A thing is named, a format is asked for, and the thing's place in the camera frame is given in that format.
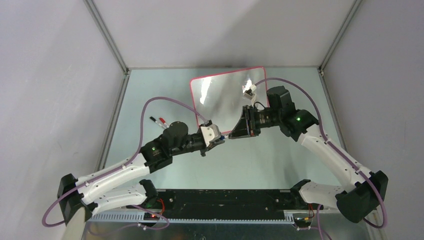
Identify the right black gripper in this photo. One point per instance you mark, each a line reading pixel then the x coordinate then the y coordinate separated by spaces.
pixel 246 126

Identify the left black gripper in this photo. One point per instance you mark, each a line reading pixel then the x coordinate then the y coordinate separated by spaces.
pixel 211 145

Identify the pink framed whiteboard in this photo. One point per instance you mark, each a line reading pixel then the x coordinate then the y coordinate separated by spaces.
pixel 219 97

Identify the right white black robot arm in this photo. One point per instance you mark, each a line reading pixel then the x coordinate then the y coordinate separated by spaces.
pixel 360 190

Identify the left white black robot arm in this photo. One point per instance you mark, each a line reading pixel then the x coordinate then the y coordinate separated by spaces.
pixel 100 191

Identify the red capped marker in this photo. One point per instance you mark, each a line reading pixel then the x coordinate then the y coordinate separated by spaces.
pixel 164 122

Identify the black capped marker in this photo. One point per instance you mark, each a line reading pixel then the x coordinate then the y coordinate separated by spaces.
pixel 157 122

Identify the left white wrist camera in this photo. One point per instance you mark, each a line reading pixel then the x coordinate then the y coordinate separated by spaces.
pixel 210 133

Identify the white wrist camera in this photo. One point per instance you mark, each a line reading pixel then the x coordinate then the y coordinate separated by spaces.
pixel 250 93
pixel 210 133

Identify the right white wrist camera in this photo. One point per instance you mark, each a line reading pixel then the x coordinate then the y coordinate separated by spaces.
pixel 250 93

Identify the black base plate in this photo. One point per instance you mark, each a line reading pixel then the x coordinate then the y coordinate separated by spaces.
pixel 218 204

